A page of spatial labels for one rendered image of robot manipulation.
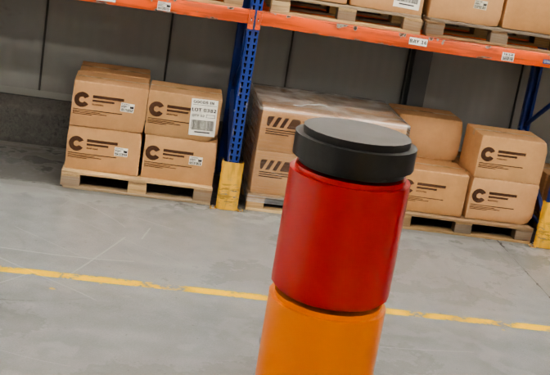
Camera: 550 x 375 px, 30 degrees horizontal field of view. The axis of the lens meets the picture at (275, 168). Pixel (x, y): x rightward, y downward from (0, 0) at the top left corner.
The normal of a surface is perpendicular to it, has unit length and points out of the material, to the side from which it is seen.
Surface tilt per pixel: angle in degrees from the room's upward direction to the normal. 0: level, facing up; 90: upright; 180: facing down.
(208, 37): 90
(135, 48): 90
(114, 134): 86
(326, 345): 90
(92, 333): 0
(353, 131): 0
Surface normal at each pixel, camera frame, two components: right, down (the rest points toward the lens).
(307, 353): -0.28, 0.20
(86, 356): 0.15, -0.96
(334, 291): -0.03, 0.25
